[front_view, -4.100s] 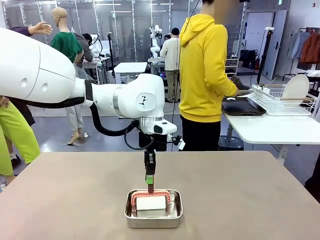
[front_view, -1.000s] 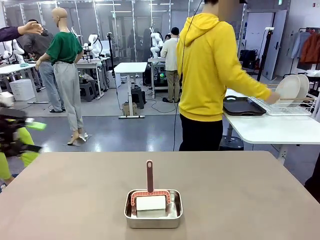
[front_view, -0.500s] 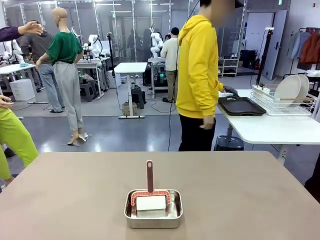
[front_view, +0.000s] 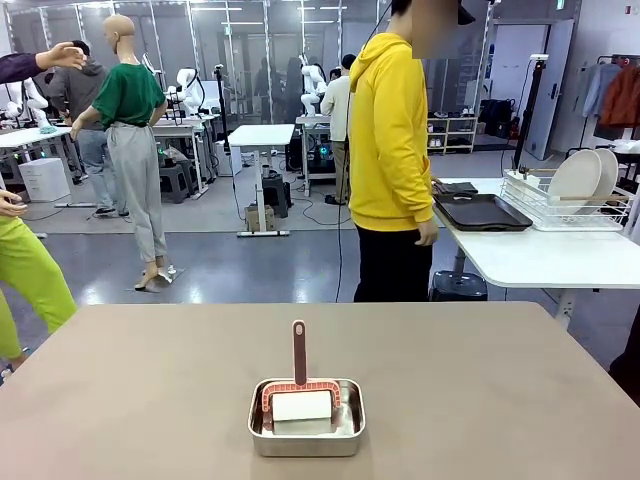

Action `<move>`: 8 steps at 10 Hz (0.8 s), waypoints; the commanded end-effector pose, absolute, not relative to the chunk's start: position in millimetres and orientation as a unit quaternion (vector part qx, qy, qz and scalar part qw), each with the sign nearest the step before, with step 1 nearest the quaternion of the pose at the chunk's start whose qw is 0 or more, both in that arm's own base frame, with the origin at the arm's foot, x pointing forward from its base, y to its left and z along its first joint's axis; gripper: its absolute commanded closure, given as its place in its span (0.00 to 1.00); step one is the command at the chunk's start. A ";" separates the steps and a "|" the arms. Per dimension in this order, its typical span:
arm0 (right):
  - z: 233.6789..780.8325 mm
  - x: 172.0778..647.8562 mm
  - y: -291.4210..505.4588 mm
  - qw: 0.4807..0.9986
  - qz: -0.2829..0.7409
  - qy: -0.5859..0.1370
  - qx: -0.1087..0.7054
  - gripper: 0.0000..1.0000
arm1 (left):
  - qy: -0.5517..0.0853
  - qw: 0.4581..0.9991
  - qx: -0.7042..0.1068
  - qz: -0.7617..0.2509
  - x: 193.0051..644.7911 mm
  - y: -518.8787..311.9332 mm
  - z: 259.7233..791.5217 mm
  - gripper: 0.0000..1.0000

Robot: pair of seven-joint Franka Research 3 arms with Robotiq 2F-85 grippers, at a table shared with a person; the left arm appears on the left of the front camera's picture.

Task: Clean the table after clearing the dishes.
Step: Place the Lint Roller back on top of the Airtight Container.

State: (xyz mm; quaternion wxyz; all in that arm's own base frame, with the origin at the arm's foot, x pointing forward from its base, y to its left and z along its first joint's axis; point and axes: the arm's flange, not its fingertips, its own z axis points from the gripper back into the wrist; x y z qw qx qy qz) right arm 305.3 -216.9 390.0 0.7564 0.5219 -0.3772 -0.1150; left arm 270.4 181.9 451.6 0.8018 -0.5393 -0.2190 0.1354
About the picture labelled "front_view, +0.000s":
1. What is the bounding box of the lime-trousers person's hand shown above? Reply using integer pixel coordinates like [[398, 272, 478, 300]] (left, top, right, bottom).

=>
[[0, 189, 29, 217]]

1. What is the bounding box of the yellow-hoodie person's right hand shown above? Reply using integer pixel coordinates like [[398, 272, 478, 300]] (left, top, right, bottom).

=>
[[414, 219, 440, 247]]

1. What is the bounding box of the purple-sleeve person's hand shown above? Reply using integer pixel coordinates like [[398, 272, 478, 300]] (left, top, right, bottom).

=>
[[35, 42, 89, 71]]

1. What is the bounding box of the dark brown serving tray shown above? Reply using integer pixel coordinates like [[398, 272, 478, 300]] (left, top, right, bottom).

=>
[[432, 192, 534, 233]]

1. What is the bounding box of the pink lint roller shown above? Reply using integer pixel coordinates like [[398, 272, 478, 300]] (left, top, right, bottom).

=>
[[262, 319, 346, 435]]

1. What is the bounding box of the yellow-hoodie person's right forearm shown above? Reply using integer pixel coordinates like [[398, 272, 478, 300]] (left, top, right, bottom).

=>
[[399, 164, 435, 226]]

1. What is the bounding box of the purple sleeved forearm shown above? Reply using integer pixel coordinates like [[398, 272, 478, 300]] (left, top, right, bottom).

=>
[[0, 52, 41, 85]]

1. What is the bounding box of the small cardboard floor box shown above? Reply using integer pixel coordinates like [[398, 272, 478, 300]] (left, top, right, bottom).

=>
[[244, 204, 276, 232]]

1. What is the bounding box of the dark grey folded cloth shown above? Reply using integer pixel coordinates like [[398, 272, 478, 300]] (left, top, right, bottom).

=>
[[434, 180, 479, 195]]

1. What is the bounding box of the white drawer cabinet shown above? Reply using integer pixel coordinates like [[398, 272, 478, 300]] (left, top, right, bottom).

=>
[[18, 157, 71, 203]]

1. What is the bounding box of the person in grey hoodie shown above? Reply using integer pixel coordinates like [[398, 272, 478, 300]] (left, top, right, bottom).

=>
[[47, 40, 131, 217]]

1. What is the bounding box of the white shoe rack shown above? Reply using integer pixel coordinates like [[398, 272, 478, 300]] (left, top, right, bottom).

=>
[[427, 115, 479, 154]]

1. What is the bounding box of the black round stool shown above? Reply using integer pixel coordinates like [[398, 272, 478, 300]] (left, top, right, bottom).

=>
[[428, 270, 489, 303]]

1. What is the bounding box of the person in lime green trousers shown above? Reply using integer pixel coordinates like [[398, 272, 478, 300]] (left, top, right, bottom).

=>
[[0, 189, 79, 374]]

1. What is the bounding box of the mannequin in green shirt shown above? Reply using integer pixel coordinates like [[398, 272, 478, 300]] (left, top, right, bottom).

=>
[[69, 13, 184, 294]]

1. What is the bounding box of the person in yellow hoodie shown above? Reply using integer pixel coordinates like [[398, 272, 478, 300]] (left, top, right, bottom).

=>
[[348, 0, 476, 304]]

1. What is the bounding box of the black bag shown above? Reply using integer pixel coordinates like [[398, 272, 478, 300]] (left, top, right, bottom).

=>
[[479, 98, 519, 139]]

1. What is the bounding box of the person in cream sweater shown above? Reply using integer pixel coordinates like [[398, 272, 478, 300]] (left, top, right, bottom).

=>
[[319, 53, 357, 206]]

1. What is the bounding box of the white side table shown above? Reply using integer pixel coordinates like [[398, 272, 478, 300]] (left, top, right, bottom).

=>
[[432, 177, 640, 301]]

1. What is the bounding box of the black tripod stand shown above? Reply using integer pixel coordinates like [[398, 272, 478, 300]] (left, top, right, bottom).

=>
[[512, 53, 550, 171]]

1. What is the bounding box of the white background desk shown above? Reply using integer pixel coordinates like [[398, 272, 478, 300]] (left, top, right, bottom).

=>
[[149, 113, 219, 196]]

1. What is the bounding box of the black stool under table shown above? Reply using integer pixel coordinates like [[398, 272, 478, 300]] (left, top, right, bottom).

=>
[[262, 172, 292, 219]]

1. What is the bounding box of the grey plastic stool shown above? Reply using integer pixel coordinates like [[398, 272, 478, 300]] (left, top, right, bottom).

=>
[[159, 163, 199, 204]]

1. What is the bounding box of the white standing table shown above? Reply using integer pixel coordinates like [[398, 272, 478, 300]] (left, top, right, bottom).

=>
[[227, 123, 296, 239]]

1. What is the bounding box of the light blue shirt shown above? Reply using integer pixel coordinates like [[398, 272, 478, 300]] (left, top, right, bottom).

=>
[[582, 62, 621, 119]]

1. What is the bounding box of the orange jacket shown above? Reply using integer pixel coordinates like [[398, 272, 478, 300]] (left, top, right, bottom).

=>
[[599, 64, 640, 127]]

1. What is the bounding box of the square metal tin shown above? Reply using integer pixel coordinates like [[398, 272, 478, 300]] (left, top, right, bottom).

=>
[[247, 378, 367, 459]]

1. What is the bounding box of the white wire dish rack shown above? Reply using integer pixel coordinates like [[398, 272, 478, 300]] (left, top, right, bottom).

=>
[[501, 168, 631, 232]]

